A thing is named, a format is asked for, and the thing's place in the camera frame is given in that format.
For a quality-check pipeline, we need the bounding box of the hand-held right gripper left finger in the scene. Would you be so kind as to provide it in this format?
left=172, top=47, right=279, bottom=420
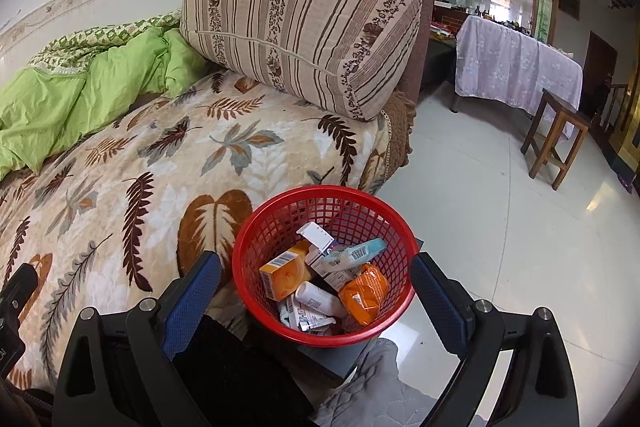
left=51, top=250, right=223, bottom=427

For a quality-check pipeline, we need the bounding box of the green quilt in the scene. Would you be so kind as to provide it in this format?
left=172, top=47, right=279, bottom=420
left=0, top=11, right=211, bottom=182

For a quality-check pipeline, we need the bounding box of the brown crochet cover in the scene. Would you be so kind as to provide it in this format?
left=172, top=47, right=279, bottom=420
left=382, top=92, right=417, bottom=182

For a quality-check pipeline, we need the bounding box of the red plastic basket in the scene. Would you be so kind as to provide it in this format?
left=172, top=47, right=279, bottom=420
left=231, top=186, right=421, bottom=348

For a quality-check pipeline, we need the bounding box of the teal tissue pack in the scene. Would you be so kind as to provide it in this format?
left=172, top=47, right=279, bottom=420
left=317, top=239, right=388, bottom=277

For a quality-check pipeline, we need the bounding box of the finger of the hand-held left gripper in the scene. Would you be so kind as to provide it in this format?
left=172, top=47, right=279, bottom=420
left=0, top=264, right=40, bottom=323

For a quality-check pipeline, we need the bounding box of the brown wooden door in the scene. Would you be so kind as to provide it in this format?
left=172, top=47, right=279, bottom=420
left=582, top=32, right=618, bottom=118

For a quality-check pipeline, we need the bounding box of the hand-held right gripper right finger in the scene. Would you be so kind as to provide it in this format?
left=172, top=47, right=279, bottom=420
left=410, top=252, right=581, bottom=427

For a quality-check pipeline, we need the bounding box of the purple floral tablecloth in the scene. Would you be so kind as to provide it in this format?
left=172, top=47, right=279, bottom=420
left=455, top=14, right=585, bottom=140

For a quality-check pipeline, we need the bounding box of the dark wooden cabinet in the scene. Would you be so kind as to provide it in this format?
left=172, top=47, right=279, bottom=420
left=420, top=2, right=458, bottom=92

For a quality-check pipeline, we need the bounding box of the grey quilted cloth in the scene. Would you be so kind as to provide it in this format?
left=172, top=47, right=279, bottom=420
left=310, top=338, right=481, bottom=427

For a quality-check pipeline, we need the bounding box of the orange wrapper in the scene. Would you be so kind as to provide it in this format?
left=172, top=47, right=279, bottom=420
left=338, top=263, right=391, bottom=327

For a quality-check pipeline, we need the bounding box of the wooden stool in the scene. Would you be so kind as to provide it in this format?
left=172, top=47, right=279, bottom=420
left=520, top=88, right=593, bottom=192

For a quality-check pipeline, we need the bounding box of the person's black trouser leg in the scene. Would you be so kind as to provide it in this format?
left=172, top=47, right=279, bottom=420
left=172, top=314, right=321, bottom=427

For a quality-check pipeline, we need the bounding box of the striped floral cushion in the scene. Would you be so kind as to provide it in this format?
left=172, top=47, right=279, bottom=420
left=179, top=0, right=423, bottom=122

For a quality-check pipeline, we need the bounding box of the white plastic bottle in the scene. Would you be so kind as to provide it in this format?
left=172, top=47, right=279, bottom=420
left=295, top=281, right=348, bottom=319

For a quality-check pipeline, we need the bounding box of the orange barcode box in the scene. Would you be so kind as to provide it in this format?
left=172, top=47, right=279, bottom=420
left=259, top=241, right=316, bottom=302

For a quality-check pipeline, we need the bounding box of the white printed packet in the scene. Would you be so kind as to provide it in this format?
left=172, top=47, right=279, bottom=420
left=279, top=297, right=337, bottom=333

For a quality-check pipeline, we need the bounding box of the leaf print fleece blanket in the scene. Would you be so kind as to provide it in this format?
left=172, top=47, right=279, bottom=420
left=0, top=69, right=393, bottom=408

